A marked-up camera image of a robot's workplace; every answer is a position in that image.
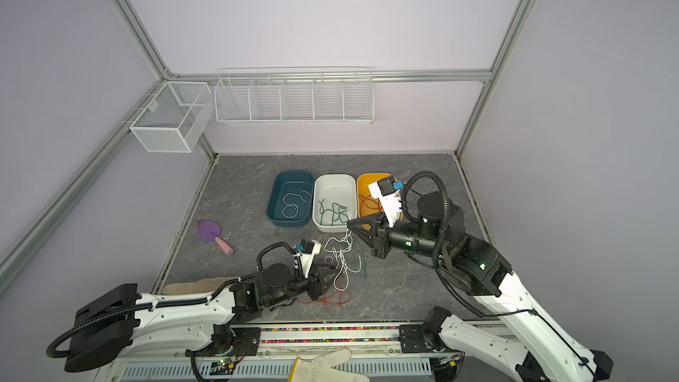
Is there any cable pile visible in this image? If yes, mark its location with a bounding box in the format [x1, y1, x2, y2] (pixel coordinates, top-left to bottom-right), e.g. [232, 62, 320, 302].
[322, 230, 355, 293]

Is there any white plastic bin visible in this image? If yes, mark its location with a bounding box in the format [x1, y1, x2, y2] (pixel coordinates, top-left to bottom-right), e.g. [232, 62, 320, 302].
[312, 174, 358, 233]

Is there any teal plastic bin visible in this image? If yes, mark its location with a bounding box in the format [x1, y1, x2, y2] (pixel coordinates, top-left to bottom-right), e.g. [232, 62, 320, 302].
[266, 170, 315, 227]

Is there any white wire wall basket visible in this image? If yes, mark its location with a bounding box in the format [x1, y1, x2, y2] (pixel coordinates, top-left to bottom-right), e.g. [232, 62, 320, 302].
[214, 66, 375, 125]

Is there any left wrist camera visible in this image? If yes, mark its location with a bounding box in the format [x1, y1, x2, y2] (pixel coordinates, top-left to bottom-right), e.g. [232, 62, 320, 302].
[296, 239, 322, 279]

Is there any beige work glove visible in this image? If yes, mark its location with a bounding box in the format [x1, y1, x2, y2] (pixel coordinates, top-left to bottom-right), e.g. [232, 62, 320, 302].
[162, 277, 231, 295]

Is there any white glove yellow cuff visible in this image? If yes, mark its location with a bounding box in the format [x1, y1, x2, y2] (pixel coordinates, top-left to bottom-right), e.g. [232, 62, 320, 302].
[288, 348, 371, 382]

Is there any yellow plastic bin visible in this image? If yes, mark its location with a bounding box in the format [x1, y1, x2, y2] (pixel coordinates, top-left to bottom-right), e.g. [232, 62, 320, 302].
[356, 173, 390, 218]

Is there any purple pink scoop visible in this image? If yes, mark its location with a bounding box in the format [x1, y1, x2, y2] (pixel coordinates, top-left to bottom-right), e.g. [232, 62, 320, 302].
[197, 219, 234, 256]

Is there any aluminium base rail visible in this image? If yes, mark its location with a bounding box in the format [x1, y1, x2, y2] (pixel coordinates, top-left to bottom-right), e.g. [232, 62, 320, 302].
[103, 319, 478, 364]

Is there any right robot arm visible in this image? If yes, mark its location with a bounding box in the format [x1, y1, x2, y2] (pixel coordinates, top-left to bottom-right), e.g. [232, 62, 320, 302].
[347, 171, 614, 381]

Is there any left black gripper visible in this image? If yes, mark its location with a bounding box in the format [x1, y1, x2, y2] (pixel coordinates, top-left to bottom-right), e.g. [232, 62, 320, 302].
[265, 261, 342, 309]

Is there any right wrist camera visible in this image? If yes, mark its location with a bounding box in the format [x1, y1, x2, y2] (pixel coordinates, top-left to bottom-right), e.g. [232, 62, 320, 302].
[369, 175, 403, 228]

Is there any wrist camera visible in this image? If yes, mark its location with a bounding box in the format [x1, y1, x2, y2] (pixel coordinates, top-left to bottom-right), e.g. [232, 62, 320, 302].
[296, 239, 322, 279]
[369, 175, 403, 228]

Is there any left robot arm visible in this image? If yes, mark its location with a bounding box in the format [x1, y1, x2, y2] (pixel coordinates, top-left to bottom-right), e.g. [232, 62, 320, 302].
[46, 240, 339, 373]

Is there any white mesh box basket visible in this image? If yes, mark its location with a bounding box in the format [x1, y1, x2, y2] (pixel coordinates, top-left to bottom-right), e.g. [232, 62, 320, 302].
[130, 81, 215, 153]

